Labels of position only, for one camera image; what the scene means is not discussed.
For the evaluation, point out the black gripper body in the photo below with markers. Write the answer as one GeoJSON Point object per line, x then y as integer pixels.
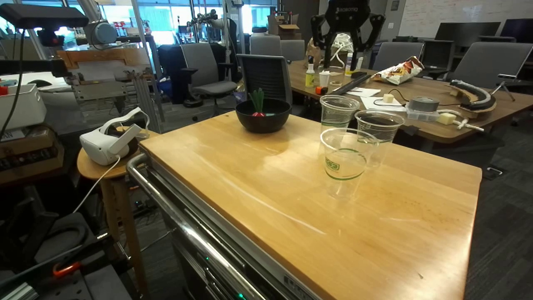
{"type": "Point", "coordinates": [346, 17]}

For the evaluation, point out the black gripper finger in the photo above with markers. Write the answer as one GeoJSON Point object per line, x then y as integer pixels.
{"type": "Point", "coordinates": [364, 42]}
{"type": "Point", "coordinates": [323, 42]}

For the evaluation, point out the clear plastic cup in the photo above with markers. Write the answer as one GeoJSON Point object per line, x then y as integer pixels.
{"type": "Point", "coordinates": [338, 111]}
{"type": "Point", "coordinates": [383, 126]}

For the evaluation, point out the red radish toy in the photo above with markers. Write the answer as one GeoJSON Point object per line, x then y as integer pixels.
{"type": "Point", "coordinates": [258, 101]}

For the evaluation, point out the clear cup with green logo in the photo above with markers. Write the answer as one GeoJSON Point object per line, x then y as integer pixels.
{"type": "Point", "coordinates": [346, 156]}

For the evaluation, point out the chip bag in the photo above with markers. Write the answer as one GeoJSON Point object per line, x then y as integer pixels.
{"type": "Point", "coordinates": [401, 72]}

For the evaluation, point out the white paper sheet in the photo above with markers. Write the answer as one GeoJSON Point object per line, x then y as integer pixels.
{"type": "Point", "coordinates": [374, 99]}

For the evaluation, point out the black bowl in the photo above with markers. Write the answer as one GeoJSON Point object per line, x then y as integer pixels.
{"type": "Point", "coordinates": [271, 119]}

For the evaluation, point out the wooden office desk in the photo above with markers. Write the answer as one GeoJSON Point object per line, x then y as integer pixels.
{"type": "Point", "coordinates": [507, 107]}

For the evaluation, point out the grey office chair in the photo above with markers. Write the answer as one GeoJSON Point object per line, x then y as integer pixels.
{"type": "Point", "coordinates": [208, 77]}

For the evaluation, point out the white VR headset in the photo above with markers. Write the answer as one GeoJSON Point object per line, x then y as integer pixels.
{"type": "Point", "coordinates": [113, 141]}

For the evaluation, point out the round wooden stool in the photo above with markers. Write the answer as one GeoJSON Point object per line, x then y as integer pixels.
{"type": "Point", "coordinates": [119, 214]}

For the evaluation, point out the metal cart handle rail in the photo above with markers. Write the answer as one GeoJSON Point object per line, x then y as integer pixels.
{"type": "Point", "coordinates": [211, 271]}

